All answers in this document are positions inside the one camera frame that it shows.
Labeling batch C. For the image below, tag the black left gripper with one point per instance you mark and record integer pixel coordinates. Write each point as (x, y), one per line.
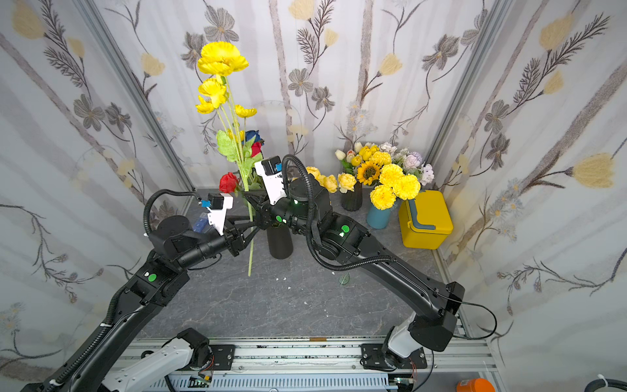
(233, 239)

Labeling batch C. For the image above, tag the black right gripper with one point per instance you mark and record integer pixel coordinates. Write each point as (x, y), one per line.
(264, 214)

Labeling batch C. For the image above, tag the black vase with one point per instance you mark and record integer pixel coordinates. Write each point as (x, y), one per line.
(279, 242)

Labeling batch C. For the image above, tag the yellow rose bunch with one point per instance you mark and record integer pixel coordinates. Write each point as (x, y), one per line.
(343, 183)

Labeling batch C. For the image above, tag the yellow poppy flower stem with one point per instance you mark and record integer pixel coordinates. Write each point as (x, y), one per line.
(219, 60)

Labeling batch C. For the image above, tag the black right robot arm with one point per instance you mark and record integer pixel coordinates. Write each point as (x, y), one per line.
(295, 200)

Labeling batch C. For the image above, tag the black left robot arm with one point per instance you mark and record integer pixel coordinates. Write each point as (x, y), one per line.
(177, 249)

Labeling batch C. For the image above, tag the dark glass vase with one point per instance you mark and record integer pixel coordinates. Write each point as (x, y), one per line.
(351, 201)

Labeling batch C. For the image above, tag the teal vase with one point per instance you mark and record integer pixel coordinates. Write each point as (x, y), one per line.
(379, 218)

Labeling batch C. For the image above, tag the blue pill organizer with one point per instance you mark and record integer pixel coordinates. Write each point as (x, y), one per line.
(201, 225)

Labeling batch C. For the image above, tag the red rose bouquet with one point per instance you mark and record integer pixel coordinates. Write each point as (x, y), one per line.
(229, 182)

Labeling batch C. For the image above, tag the small green fallen leaf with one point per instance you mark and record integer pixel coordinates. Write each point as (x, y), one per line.
(344, 280)

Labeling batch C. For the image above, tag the yellow marigold bouquet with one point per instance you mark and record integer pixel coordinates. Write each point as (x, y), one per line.
(393, 185)

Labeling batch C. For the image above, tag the mixed tulip sunflower bouquet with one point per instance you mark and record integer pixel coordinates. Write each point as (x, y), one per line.
(366, 162)

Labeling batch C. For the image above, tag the yellow lidded box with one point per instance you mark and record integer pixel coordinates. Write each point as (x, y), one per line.
(425, 221)

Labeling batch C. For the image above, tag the orange object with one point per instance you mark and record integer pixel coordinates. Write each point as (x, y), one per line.
(475, 385)

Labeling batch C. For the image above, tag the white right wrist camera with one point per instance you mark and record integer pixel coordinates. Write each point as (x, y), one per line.
(270, 171)

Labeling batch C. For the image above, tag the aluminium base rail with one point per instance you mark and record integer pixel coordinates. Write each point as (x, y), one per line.
(296, 364)

